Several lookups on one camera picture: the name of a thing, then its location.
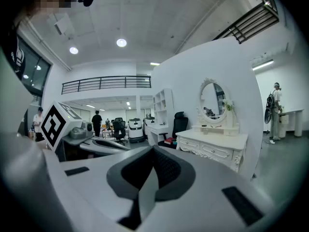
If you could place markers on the black balcony railing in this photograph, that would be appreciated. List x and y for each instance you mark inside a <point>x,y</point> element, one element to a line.
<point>106,77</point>

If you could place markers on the white bookshelf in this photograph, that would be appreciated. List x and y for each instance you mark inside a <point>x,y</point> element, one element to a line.
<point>169,98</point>

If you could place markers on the white dressing table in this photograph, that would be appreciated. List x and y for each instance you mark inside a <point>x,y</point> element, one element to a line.
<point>212,139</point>

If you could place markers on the white desk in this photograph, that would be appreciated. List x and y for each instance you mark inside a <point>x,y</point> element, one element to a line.
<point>157,129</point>

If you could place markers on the white flower bouquet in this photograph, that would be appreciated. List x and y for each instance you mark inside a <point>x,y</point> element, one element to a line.
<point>228,103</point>

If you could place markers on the ceiling air conditioner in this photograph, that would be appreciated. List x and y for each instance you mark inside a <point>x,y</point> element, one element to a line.
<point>61,24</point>

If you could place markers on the white framed oval mirror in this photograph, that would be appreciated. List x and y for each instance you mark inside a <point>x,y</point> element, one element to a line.
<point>212,98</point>

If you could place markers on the person's black buttoned shirt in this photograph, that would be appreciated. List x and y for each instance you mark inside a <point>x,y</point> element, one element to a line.
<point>14,54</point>

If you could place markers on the black mesh office chair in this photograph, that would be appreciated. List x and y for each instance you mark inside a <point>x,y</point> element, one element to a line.
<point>119,128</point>

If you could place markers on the black stair railing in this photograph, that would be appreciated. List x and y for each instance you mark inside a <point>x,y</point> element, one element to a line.
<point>241,21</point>

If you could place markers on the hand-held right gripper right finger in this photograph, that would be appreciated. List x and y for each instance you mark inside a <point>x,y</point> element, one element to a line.
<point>205,202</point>

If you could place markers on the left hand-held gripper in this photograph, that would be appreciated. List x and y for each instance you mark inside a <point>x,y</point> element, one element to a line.
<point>53,124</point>

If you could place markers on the black standing fan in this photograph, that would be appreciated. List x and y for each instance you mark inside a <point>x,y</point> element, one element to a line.
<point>267,116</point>

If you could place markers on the round ceiling lamp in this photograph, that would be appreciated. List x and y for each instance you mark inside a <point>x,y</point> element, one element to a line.
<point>73,50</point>
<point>121,42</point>

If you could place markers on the dark window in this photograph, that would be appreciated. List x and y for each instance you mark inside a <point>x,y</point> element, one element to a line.
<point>31,66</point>

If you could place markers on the strip ceiling light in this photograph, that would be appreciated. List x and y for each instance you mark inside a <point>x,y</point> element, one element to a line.
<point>263,65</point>

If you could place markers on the white service robot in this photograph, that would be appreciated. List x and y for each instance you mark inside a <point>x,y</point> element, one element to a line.
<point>136,132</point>
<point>148,127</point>

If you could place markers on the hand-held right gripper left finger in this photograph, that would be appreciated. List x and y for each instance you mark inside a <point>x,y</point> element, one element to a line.
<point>96,190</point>

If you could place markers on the white round-legged table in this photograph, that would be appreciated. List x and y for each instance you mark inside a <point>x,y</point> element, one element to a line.
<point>298,122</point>

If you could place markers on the red book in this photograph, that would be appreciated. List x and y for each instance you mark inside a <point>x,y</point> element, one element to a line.
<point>170,140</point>

